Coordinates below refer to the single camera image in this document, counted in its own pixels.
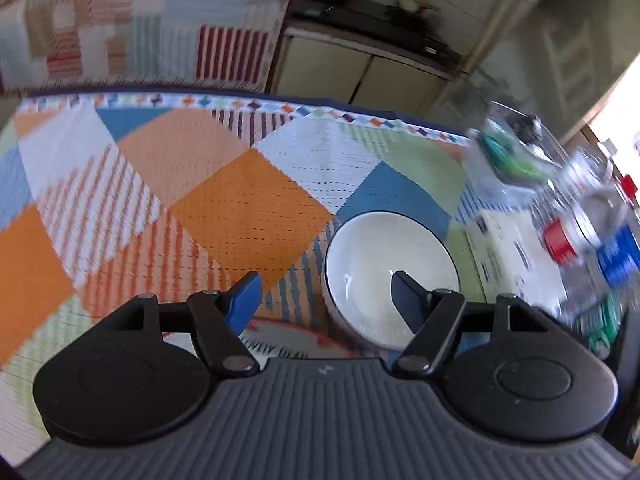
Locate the colourful patchwork tablecloth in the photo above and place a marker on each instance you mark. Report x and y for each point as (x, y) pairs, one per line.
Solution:
(104, 196)

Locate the water bottle green label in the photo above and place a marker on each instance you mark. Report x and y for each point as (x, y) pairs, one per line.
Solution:
(599, 325)

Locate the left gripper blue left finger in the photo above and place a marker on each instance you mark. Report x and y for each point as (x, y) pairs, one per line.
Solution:
(241, 301)

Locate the pink bunny carrot plate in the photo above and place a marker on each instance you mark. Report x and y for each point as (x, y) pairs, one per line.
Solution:
(268, 339)

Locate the white tissue pack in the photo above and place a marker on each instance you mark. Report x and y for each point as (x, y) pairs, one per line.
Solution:
(510, 259)

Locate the black gas stove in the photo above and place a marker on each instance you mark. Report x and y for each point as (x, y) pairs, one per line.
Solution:
(387, 24)

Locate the white plastic basket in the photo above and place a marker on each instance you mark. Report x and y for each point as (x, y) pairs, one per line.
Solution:
(511, 156)

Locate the striped patchwork counter cloth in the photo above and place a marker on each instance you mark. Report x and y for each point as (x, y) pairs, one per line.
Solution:
(222, 44)

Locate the white ribbed bowl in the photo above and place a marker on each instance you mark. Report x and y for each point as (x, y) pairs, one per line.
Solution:
(361, 259)

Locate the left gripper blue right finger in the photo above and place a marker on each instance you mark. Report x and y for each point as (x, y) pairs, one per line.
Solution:
(412, 300)

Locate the cream lower cabinet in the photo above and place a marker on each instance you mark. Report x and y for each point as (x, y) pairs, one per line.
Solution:
(324, 63)

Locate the water bottle blue label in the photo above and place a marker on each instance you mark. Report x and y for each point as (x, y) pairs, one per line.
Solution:
(611, 224)

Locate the water bottle red label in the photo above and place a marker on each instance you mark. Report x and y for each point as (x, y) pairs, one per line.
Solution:
(553, 210)

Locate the small pot on stove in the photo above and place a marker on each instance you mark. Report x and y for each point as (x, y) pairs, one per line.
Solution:
(418, 6)

